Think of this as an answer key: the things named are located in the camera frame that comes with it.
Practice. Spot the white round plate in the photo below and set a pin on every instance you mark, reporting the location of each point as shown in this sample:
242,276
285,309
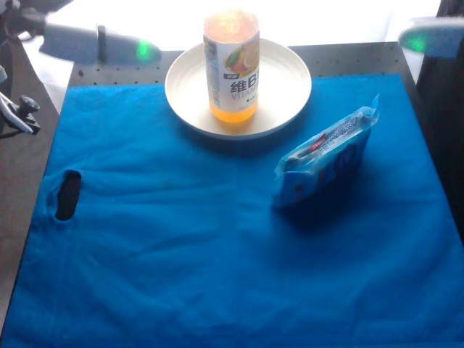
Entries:
286,87

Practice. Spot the blue plastic snack bag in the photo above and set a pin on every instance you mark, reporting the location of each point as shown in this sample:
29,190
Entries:
326,163

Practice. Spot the orange juice bottle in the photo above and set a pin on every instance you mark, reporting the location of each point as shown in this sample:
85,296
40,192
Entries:
232,72

